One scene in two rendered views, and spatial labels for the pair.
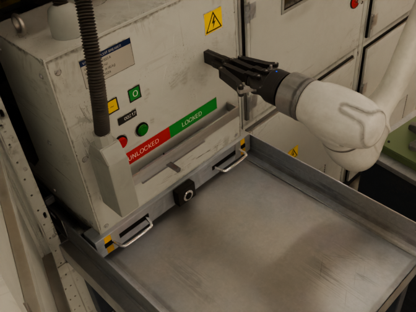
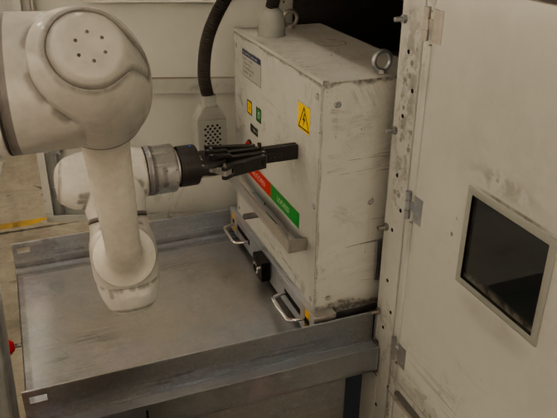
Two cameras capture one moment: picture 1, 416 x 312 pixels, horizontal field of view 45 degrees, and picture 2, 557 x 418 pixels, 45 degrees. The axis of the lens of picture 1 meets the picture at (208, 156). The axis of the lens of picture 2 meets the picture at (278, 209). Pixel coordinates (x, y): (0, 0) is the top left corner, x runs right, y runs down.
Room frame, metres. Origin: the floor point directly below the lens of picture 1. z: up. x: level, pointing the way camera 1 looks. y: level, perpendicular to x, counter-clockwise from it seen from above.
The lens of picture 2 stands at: (1.41, -1.18, 1.70)
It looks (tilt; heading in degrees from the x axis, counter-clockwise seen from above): 26 degrees down; 109
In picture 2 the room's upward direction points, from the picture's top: straight up
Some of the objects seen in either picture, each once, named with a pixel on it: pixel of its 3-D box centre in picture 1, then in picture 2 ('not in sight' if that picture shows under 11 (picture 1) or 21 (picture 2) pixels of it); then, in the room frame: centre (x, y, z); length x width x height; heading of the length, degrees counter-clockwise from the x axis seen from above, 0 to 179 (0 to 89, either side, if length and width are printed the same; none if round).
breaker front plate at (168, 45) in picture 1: (167, 111); (269, 163); (0.95, 0.08, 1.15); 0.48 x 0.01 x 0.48; 131
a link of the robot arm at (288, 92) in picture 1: (296, 95); (161, 168); (0.84, -0.19, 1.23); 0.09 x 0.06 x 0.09; 131
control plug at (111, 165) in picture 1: (112, 174); (211, 139); (0.76, 0.20, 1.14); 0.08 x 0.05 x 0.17; 41
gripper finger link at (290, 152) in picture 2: (217, 59); (280, 153); (1.02, -0.04, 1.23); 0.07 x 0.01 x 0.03; 41
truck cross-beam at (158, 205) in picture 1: (175, 186); (275, 263); (0.96, 0.09, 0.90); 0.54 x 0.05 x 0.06; 131
